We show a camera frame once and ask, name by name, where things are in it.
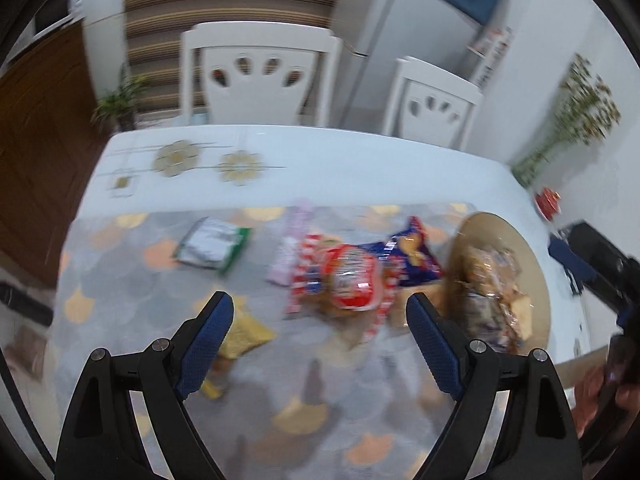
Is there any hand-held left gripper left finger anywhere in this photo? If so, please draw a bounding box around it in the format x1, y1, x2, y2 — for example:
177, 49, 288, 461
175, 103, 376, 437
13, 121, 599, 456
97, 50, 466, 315
54, 291, 236, 480

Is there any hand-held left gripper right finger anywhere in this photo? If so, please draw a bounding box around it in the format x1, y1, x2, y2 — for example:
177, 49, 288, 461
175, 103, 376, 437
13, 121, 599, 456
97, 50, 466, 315
406, 292, 585, 480

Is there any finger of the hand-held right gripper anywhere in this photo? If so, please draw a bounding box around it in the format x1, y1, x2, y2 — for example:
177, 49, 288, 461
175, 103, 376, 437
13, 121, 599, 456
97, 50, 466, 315
547, 221, 640, 313

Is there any yellow snack packet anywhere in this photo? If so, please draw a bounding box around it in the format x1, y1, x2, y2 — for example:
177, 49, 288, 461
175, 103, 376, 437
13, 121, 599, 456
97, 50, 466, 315
200, 294, 277, 361

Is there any purple and white snack packet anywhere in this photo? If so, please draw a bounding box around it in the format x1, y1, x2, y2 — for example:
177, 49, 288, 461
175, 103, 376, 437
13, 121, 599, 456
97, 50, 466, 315
461, 292, 533, 356

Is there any golden ribbed bowl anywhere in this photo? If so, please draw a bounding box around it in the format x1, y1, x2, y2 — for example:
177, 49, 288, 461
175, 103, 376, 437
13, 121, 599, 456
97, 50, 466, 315
444, 211, 552, 363

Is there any green and white snack packet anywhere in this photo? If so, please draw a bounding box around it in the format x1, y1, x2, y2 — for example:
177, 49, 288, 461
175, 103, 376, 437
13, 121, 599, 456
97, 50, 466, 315
171, 216, 252, 277

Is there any blue rice cracker packet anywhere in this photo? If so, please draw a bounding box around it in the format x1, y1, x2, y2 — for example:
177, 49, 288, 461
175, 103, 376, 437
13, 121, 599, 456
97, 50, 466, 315
364, 216, 445, 288

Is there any red striped bread packet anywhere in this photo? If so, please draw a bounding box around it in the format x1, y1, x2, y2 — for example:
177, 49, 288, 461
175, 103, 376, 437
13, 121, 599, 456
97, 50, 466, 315
284, 231, 402, 343

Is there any pink long snack packet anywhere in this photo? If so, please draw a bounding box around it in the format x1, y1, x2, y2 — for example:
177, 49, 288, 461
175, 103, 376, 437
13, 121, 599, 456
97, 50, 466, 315
266, 199, 315, 287

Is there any person's right hand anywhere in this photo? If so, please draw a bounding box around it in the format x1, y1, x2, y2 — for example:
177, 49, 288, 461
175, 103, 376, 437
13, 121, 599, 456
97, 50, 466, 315
574, 365, 608, 439

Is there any red tea cup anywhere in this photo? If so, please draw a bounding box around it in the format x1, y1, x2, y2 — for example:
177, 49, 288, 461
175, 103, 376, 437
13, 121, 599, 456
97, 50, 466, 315
532, 186, 564, 222

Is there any scale pattern tablecloth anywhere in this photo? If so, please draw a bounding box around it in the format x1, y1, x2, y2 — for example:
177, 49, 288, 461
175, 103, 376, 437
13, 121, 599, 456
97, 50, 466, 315
47, 202, 556, 480

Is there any glass vase with flowers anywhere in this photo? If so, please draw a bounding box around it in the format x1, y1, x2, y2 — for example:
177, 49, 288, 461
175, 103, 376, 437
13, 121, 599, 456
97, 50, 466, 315
509, 52, 623, 189

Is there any white dining chair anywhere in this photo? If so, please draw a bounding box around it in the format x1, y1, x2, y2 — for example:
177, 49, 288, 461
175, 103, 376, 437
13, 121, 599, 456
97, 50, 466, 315
381, 56, 485, 152
179, 21, 345, 127

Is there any wooden cabinet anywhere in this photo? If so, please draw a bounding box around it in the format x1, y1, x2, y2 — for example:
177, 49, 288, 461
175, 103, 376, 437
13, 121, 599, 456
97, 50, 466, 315
0, 22, 110, 292

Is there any green potted plant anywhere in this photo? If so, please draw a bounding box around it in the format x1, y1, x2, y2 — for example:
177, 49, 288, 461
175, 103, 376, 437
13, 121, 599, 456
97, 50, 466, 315
89, 66, 152, 134

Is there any white refrigerator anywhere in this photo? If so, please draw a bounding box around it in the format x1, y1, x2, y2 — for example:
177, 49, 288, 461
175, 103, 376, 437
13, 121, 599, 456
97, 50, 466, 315
327, 0, 488, 128

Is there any striped window blind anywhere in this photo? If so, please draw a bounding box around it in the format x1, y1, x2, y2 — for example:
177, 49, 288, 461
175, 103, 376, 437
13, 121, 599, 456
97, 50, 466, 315
122, 0, 351, 113

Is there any white microwave oven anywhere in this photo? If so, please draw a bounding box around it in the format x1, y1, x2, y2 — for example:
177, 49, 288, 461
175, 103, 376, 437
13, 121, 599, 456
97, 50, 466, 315
31, 0, 87, 39

